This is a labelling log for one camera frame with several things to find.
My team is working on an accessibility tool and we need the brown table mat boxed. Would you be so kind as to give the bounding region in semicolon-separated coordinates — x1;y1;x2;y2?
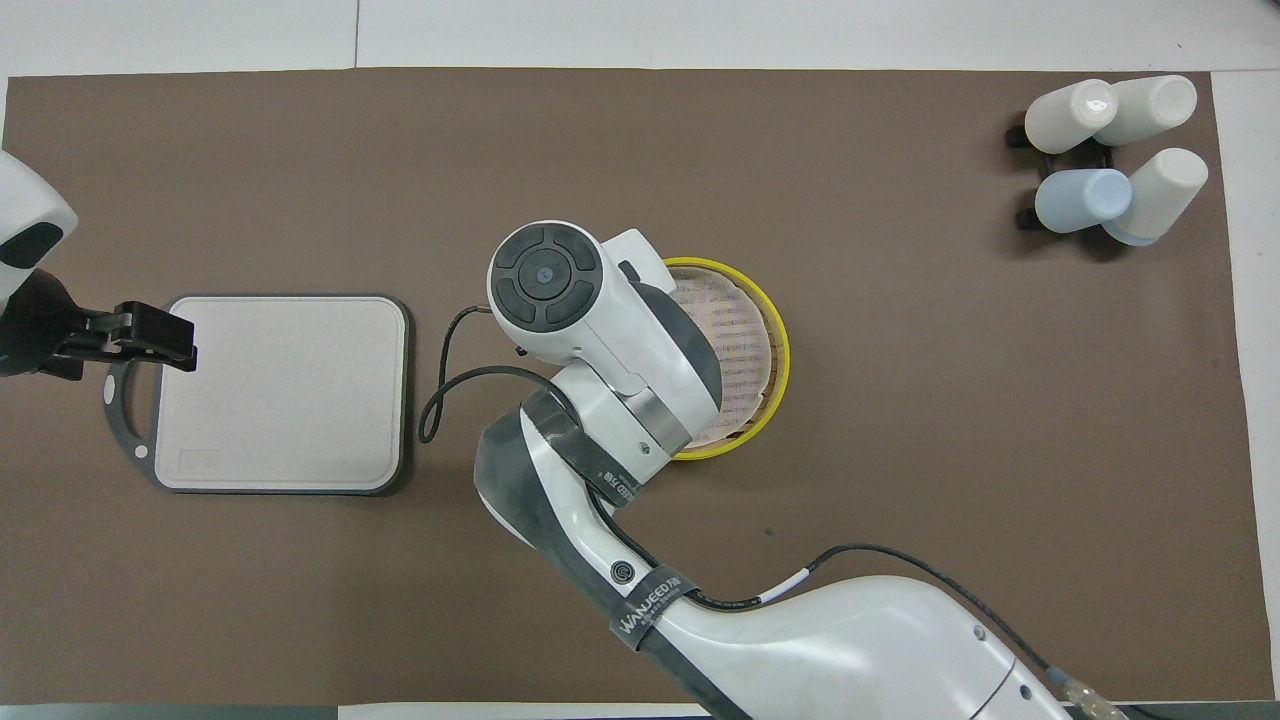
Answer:
0;66;1256;706

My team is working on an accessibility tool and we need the yellow bamboo steamer basket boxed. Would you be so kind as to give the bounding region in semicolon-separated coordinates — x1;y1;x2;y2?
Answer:
660;257;791;462

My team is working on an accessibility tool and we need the black cup rack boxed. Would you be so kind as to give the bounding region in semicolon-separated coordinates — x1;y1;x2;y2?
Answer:
1005;118;1121;233

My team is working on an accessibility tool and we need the white plastic cup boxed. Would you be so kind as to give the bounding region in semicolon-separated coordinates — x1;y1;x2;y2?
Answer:
1103;148;1209;247
1095;75;1198;147

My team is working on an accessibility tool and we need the light blue plastic cup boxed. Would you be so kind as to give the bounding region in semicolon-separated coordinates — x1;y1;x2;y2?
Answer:
1035;168;1133;234

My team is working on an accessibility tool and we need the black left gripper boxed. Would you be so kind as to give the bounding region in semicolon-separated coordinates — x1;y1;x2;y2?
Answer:
0;268;199;383

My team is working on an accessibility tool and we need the cream plastic cup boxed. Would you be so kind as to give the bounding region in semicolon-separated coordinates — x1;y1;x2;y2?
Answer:
1025;79;1119;154

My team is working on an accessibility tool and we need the grey cutting board black rim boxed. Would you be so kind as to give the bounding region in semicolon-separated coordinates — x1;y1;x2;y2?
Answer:
103;293;413;496

